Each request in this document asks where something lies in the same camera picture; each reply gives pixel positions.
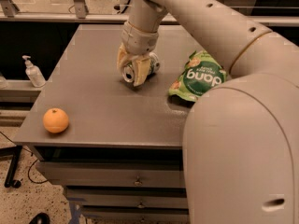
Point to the grey drawer cabinet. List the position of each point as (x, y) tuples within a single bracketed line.
[(120, 156)]

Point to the metal window railing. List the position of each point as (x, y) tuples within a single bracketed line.
[(268, 12)]

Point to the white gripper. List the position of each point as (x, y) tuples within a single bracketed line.
[(139, 42)]

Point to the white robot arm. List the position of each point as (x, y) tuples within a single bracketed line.
[(240, 140)]

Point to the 7up soda can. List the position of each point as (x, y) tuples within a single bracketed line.
[(128, 70)]

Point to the orange fruit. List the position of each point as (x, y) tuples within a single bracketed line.
[(55, 120)]

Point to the black shoe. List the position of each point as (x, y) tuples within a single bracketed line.
[(41, 218)]

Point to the white pump dispenser bottle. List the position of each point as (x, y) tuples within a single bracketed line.
[(33, 72)]

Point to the black chair leg with caster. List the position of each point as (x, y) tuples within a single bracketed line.
[(13, 153)]

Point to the green Dang chips bag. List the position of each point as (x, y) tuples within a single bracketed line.
[(201, 73)]

